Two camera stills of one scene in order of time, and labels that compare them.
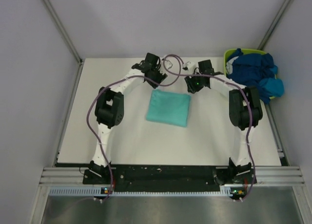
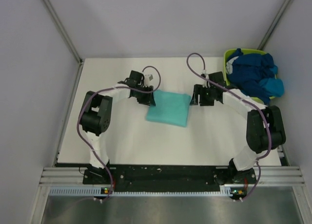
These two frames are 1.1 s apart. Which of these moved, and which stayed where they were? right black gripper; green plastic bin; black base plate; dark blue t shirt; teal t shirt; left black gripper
Moved: left black gripper; right black gripper
Stayed: dark blue t shirt; green plastic bin; black base plate; teal t shirt
